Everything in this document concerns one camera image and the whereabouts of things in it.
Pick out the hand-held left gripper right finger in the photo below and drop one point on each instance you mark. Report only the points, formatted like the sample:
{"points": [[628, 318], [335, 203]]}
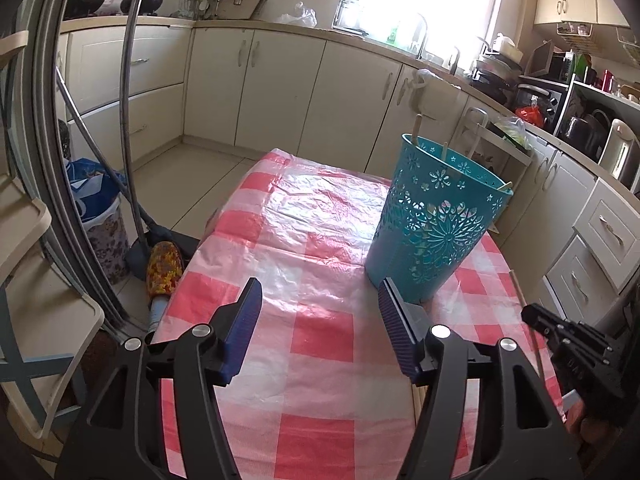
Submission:
{"points": [[397, 332]]}

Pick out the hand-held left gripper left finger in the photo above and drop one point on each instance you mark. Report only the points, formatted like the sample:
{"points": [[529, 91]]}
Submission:
{"points": [[245, 330]]}

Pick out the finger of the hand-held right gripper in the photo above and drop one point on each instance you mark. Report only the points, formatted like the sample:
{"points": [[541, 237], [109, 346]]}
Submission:
{"points": [[580, 355]]}

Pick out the wooden chopstick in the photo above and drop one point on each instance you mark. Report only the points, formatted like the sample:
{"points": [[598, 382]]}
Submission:
{"points": [[505, 186], [420, 400], [444, 150], [418, 125]]}

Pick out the teal perforated plastic basket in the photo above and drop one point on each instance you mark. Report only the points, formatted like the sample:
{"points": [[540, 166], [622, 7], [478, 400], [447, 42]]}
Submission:
{"points": [[425, 240]]}

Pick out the red white checked tablecloth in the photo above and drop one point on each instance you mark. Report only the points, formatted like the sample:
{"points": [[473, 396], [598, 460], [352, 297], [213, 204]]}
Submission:
{"points": [[310, 270]]}

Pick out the floral patterned duster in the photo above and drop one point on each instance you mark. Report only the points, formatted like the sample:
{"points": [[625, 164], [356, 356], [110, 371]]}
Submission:
{"points": [[164, 267]]}

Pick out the open cream drawer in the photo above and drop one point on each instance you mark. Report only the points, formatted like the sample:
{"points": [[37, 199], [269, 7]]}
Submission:
{"points": [[612, 232]]}

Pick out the cream base cabinets beside drawers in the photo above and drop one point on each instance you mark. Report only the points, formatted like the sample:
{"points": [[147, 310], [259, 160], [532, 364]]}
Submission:
{"points": [[550, 200]]}

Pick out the floral trash bin blue bag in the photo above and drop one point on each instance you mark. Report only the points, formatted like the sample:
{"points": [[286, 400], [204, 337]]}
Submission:
{"points": [[102, 230]]}

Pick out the white electric thermos pot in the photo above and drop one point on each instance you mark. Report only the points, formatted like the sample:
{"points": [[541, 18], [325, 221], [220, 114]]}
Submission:
{"points": [[620, 150]]}

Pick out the cream blue folding step shelf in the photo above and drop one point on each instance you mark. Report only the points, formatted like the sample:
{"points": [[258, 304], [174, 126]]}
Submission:
{"points": [[30, 285]]}

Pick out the black kettle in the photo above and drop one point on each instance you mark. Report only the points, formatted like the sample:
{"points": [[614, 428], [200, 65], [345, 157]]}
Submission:
{"points": [[582, 135]]}

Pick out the grey metal pole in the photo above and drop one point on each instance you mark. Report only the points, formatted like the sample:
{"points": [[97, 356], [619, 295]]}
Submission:
{"points": [[95, 155]]}

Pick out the bag of green vegetables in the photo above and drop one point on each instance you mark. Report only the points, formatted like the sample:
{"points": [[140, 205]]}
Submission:
{"points": [[515, 132]]}

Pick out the red plastic bag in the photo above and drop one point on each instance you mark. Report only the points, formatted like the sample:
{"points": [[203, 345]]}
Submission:
{"points": [[530, 116]]}

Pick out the cream base cabinets under sink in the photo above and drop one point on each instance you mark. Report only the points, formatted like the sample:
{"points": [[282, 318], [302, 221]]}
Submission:
{"points": [[300, 90]]}

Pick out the black toaster oven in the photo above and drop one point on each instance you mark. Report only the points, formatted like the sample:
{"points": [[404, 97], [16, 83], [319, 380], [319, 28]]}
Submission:
{"points": [[545, 105]]}

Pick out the white countertop shelf rack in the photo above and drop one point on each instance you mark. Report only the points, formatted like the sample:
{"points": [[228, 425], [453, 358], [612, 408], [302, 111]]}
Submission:
{"points": [[615, 105]]}

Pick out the cream base cabinets with drawers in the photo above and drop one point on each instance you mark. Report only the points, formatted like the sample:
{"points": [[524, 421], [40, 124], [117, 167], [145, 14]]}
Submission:
{"points": [[125, 75]]}

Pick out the stack of pots and dishes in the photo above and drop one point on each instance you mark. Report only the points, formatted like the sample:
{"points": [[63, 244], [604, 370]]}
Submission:
{"points": [[497, 67]]}

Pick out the green dish soap bottle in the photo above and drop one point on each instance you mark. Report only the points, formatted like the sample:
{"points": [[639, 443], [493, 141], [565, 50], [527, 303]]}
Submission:
{"points": [[393, 34]]}

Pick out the chrome sink faucet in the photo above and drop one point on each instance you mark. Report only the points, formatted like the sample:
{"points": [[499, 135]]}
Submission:
{"points": [[422, 35]]}

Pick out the white plastic bag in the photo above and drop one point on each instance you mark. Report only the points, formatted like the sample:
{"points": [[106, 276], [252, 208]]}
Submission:
{"points": [[300, 16]]}

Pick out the beige cutting board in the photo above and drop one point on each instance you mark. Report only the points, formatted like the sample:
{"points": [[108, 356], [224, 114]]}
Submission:
{"points": [[239, 2]]}

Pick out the black pot on stove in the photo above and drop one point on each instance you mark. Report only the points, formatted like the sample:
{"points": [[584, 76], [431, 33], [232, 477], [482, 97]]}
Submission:
{"points": [[142, 4]]}

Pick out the black wok on stove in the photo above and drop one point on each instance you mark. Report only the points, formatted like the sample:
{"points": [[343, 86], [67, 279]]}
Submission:
{"points": [[87, 2]]}

